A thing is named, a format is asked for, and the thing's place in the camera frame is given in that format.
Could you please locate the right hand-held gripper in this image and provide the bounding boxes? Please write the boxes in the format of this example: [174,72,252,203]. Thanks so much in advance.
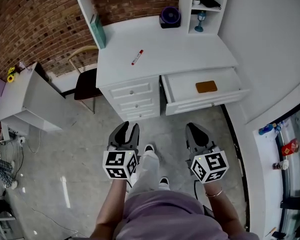
[185,122,230,185]

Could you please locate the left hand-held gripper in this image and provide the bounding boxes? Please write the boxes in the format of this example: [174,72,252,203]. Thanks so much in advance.
[102,120,142,181]

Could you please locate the white desk drawer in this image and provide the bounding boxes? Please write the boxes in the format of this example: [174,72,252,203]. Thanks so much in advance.
[160,66,251,117]

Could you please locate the red marker pen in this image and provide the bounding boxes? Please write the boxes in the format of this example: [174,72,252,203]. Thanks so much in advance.
[131,49,144,66]

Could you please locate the person's left forearm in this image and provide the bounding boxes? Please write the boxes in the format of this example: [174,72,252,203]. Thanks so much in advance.
[89,178,130,240]

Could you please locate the person's right forearm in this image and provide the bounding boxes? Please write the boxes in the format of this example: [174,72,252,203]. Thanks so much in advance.
[203,182,244,235]

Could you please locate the white desk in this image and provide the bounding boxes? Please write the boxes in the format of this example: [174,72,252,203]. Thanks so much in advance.
[70,0,251,122]

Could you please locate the person's white trousers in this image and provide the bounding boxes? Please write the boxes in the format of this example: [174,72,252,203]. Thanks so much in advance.
[127,149,161,197]

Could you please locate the brown leather wallet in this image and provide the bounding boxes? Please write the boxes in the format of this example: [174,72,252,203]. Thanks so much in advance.
[195,80,218,94]

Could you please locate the person's white right shoe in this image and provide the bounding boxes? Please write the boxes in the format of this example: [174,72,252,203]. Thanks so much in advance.
[158,176,170,188]

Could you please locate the dark seat wooden chair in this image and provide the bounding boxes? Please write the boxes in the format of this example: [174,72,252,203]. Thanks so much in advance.
[67,45,104,115]

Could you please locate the blue plastic bottle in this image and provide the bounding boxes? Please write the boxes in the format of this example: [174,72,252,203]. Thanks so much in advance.
[258,123,275,136]

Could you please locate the person's lilac shirt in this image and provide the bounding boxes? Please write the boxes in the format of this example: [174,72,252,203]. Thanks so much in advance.
[111,190,261,240]

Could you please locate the small jar with white lid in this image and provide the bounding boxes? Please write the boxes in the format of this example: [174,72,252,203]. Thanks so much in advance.
[272,159,290,171]

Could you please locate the red snack packet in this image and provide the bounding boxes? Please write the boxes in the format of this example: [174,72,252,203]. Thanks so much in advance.
[281,138,300,157]

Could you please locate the white side table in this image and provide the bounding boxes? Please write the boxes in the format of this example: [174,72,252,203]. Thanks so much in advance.
[0,61,66,135]

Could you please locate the teal book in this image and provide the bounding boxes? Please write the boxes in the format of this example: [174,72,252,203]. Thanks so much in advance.
[89,13,107,50]

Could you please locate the blue lantern lamp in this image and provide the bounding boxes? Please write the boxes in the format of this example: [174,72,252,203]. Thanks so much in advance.
[194,10,207,33]

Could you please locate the yellow sunflowers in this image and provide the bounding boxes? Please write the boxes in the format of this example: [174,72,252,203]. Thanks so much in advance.
[6,66,17,83]

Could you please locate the black cap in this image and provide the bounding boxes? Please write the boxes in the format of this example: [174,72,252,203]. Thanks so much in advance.
[199,0,222,10]

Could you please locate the white metal rack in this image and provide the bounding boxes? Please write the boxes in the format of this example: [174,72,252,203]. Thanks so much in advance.
[0,213,24,240]

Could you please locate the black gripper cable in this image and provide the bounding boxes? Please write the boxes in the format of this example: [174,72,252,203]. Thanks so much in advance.
[193,179,200,200]

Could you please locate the rose gold bracelet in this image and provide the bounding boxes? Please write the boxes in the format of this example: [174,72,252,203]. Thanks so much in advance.
[205,187,224,198]

